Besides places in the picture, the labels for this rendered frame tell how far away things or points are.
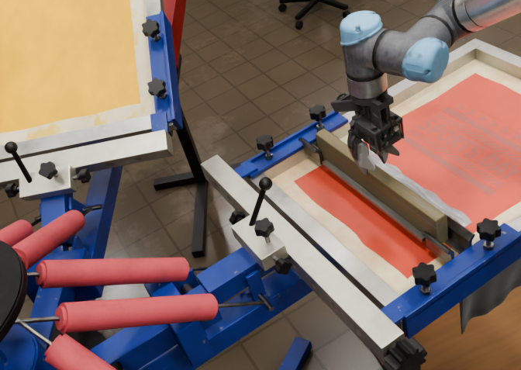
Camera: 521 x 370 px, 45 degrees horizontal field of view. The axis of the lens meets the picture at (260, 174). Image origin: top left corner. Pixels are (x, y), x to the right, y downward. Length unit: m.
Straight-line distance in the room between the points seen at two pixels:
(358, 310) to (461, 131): 0.64
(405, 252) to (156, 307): 0.53
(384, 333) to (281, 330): 1.36
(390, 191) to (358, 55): 0.33
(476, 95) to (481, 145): 0.21
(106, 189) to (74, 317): 0.76
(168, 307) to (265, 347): 1.30
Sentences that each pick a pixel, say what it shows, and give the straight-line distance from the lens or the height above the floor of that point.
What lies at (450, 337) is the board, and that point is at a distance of 2.37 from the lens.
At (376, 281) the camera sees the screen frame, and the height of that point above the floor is 0.99.
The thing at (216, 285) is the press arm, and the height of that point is 1.04.
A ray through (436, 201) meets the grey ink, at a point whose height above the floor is 0.96.
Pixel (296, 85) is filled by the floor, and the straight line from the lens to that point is 3.67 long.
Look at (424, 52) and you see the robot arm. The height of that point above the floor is 1.40.
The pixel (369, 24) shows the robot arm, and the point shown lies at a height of 1.43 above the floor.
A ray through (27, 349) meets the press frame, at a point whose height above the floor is 1.15.
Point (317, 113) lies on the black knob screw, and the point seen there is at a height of 1.06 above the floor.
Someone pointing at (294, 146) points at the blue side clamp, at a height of 1.00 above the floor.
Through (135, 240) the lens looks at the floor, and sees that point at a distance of 3.03.
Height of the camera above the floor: 1.98
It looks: 40 degrees down
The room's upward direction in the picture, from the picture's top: 16 degrees counter-clockwise
